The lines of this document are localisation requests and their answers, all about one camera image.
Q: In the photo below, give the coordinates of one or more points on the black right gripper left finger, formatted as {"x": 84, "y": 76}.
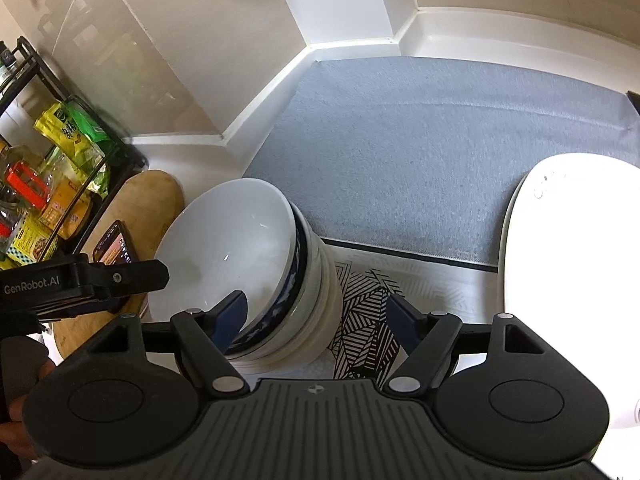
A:
{"x": 179, "y": 364}

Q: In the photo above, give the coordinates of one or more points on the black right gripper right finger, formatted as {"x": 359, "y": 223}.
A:
{"x": 497, "y": 391}

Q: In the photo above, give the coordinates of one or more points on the white square plate grey flower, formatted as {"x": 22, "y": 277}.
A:
{"x": 569, "y": 265}

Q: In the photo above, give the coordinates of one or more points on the white bowl blue pattern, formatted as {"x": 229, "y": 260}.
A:
{"x": 240, "y": 235}

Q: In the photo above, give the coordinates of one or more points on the teal glazed bowl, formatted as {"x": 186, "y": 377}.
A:
{"x": 306, "y": 330}

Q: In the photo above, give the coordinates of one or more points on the person's left hand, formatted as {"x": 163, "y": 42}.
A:
{"x": 13, "y": 432}

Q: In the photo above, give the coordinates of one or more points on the smartphone with lit screen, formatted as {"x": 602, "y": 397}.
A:
{"x": 115, "y": 246}

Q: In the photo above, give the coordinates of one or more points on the yellow seasoning box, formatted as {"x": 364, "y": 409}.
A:
{"x": 30, "y": 241}

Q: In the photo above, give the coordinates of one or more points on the wooden cutting board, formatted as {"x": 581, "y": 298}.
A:
{"x": 147, "y": 204}

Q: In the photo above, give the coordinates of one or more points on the red box in rack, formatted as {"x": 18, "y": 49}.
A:
{"x": 26, "y": 182}

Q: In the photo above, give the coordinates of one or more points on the black white patterned mat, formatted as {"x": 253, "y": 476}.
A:
{"x": 363, "y": 345}

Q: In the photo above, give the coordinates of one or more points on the yellow green snack packet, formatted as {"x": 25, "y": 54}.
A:
{"x": 87, "y": 147}

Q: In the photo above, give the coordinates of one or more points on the grey cloth mat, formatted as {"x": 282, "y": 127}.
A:
{"x": 422, "y": 155}

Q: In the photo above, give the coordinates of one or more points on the black wire spice rack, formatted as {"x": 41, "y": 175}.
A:
{"x": 60, "y": 171}

